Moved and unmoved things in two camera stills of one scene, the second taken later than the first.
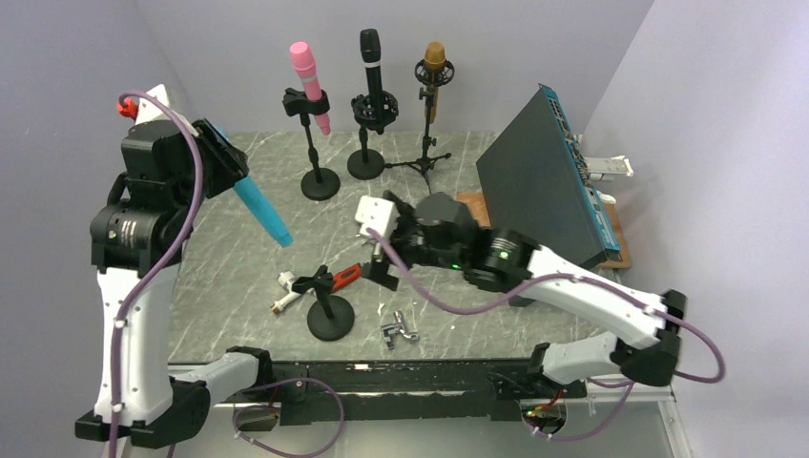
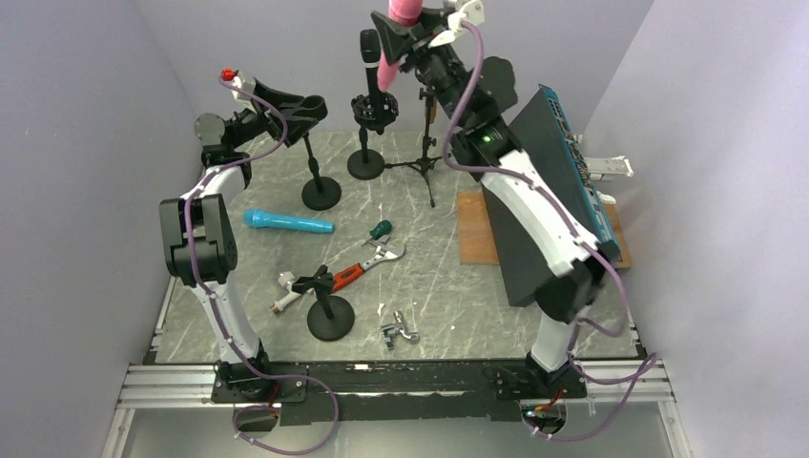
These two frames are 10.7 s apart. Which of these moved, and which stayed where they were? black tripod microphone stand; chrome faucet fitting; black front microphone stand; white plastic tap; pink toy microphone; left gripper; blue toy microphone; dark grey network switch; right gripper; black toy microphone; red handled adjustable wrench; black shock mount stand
Moved: pink toy microphone; right gripper; left gripper; blue toy microphone
Stayed: red handled adjustable wrench; black shock mount stand; black tripod microphone stand; white plastic tap; black front microphone stand; chrome faucet fitting; black toy microphone; dark grey network switch
